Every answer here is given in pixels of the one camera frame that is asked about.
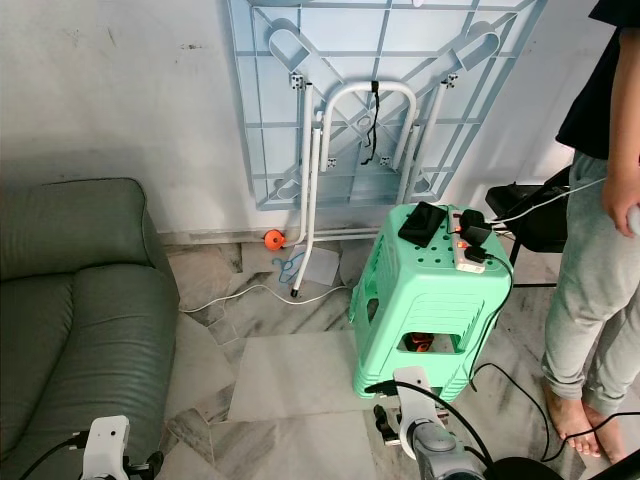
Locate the white power strip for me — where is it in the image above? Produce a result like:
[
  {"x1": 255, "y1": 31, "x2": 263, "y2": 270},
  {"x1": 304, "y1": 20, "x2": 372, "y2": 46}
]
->
[{"x1": 450, "y1": 212, "x2": 489, "y2": 275}]

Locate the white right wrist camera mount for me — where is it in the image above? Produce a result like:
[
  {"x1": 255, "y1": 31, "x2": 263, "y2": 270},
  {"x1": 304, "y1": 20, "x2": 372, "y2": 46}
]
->
[{"x1": 392, "y1": 366, "x2": 446, "y2": 461}]

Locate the black power adapter plug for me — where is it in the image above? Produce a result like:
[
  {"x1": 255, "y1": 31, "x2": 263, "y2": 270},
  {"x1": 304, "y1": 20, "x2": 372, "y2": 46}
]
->
[{"x1": 458, "y1": 225, "x2": 493, "y2": 249}]

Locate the white flat sheet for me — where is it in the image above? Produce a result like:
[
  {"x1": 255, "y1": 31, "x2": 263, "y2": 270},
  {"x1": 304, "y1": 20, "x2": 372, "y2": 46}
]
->
[{"x1": 305, "y1": 246, "x2": 343, "y2": 291}]

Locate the mint green plastic stool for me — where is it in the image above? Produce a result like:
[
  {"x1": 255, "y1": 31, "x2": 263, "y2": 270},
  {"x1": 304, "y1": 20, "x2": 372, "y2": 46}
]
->
[{"x1": 348, "y1": 200, "x2": 514, "y2": 401}]

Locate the blue wire hanger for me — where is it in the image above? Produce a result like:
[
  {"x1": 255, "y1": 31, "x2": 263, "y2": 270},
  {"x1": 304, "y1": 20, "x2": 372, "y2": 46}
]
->
[{"x1": 272, "y1": 250, "x2": 306, "y2": 289}]

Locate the folded light blue plastic table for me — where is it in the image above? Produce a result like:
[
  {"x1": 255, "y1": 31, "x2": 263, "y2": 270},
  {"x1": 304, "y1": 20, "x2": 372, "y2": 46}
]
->
[{"x1": 228, "y1": 0, "x2": 551, "y2": 299}]

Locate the black floor cable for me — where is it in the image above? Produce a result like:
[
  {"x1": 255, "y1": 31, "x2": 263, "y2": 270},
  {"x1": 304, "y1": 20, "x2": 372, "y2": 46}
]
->
[{"x1": 472, "y1": 362, "x2": 640, "y2": 463}]

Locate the white floor cable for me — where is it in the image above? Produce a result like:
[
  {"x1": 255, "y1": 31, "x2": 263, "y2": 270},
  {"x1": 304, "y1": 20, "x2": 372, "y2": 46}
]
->
[{"x1": 182, "y1": 283, "x2": 351, "y2": 316}]

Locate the thin white charging cable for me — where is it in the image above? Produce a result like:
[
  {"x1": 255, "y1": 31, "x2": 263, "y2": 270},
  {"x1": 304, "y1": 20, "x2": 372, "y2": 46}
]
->
[{"x1": 490, "y1": 178, "x2": 606, "y2": 223}]

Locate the black rectangular charger box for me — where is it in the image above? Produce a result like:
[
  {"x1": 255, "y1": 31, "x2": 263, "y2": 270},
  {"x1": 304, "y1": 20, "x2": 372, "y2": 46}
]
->
[{"x1": 398, "y1": 201, "x2": 447, "y2": 248}]

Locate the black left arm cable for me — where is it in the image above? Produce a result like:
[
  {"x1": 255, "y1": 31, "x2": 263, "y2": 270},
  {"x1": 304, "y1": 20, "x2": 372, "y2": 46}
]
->
[{"x1": 22, "y1": 432, "x2": 87, "y2": 480}]

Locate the black chair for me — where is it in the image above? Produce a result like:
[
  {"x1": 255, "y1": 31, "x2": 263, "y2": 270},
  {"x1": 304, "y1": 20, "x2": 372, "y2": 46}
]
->
[{"x1": 485, "y1": 165, "x2": 576, "y2": 254}]

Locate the black strap on table leg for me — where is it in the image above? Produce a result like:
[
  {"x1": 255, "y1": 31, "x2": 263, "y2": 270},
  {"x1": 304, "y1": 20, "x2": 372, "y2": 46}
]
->
[{"x1": 360, "y1": 80, "x2": 383, "y2": 166}]

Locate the person in grey sweatpants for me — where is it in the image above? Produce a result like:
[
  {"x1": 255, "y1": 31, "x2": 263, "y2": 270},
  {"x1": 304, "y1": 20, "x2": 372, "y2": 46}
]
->
[{"x1": 540, "y1": 0, "x2": 640, "y2": 463}]

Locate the orange item inside stool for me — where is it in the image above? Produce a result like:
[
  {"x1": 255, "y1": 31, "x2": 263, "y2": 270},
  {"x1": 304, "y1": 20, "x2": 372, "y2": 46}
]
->
[{"x1": 400, "y1": 333, "x2": 436, "y2": 356}]

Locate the grey-green leather sofa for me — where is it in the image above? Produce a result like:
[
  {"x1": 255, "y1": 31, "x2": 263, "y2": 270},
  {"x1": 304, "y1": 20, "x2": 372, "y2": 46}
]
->
[{"x1": 0, "y1": 179, "x2": 186, "y2": 480}]

